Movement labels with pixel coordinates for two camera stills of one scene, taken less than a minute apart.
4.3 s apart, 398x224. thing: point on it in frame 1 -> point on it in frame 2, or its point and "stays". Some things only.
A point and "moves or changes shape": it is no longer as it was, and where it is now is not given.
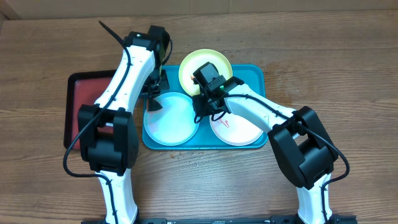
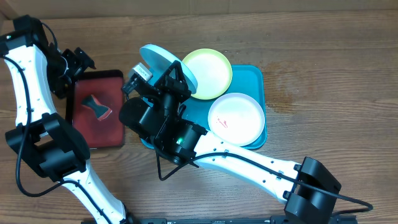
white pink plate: (234, 130) stays
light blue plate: (175, 123) moves or changes shape
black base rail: (330, 219) stays
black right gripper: (201, 102) -> (170, 88)
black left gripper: (163, 85) -> (80, 63)
